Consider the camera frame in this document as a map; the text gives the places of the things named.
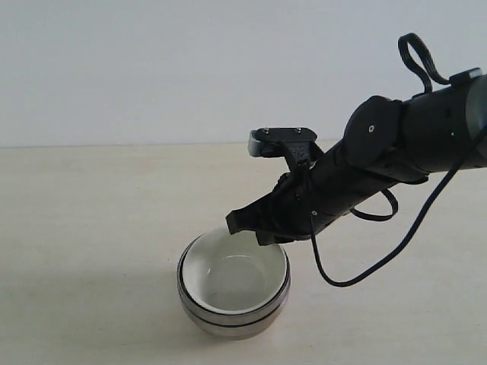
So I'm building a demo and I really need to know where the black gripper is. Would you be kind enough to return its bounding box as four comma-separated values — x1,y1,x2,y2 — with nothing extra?
225,144,399,246

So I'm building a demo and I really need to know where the white ceramic bowl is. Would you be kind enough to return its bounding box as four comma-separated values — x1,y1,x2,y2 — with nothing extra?
180,227,289,315

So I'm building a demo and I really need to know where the ribbed steel bowl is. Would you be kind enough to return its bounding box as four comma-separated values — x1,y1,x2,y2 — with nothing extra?
177,229,291,328

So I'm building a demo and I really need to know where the plain steel bowl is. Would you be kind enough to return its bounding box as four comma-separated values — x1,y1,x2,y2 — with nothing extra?
180,296,288,341

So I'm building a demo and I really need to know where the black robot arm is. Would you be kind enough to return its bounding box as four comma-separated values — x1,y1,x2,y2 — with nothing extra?
226,76,486,246

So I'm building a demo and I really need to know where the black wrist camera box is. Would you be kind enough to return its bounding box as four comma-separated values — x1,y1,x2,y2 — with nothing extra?
247,127,324,173

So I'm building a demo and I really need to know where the black flat ribbon cable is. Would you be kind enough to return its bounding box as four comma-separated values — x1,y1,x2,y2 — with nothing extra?
396,32,481,96

